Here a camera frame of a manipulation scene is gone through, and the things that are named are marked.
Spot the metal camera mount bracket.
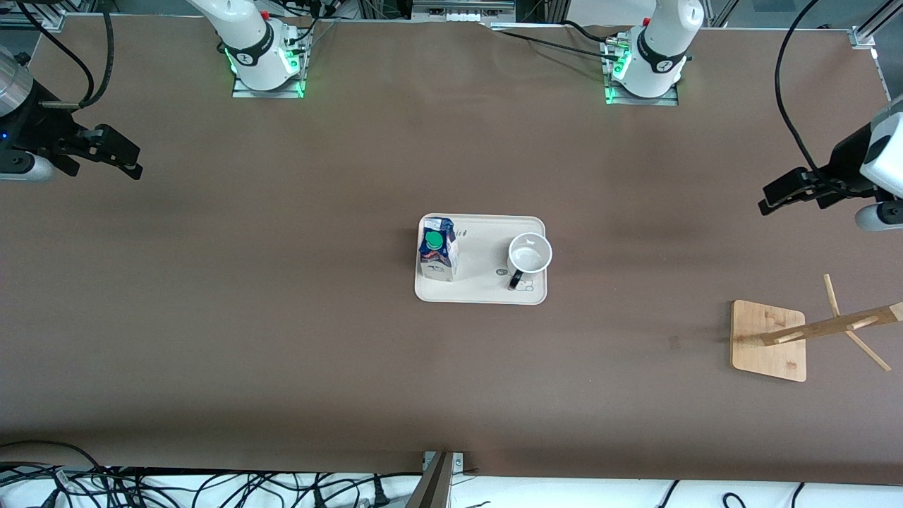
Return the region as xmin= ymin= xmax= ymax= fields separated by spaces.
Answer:
xmin=406 ymin=450 xmax=466 ymax=508

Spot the blue white milk carton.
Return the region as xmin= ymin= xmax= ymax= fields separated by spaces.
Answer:
xmin=418 ymin=217 xmax=459 ymax=283

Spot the aluminium frame profile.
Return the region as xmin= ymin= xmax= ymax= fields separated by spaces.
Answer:
xmin=0 ymin=0 xmax=68 ymax=32

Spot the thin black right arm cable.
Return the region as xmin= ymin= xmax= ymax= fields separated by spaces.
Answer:
xmin=14 ymin=0 xmax=96 ymax=107

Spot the short black table cable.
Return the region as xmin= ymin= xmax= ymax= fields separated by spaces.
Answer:
xmin=561 ymin=20 xmax=625 ymax=43

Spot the white smiley face mug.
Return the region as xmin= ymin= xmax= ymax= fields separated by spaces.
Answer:
xmin=507 ymin=232 xmax=553 ymax=291

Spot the wooden mug rack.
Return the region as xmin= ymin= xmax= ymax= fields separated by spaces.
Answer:
xmin=730 ymin=274 xmax=903 ymax=382

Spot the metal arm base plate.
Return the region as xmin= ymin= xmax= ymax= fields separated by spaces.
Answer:
xmin=231 ymin=74 xmax=306 ymax=99
xmin=605 ymin=42 xmax=679 ymax=107

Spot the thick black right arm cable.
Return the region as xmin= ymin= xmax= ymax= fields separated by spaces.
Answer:
xmin=39 ymin=0 xmax=116 ymax=110

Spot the white power strip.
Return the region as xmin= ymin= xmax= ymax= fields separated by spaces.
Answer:
xmin=413 ymin=0 xmax=516 ymax=22

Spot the long black table cable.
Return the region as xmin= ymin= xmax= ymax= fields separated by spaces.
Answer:
xmin=490 ymin=30 xmax=622 ymax=63

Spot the white rabbit print tray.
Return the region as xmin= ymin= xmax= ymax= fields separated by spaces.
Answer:
xmin=414 ymin=213 xmax=548 ymax=306

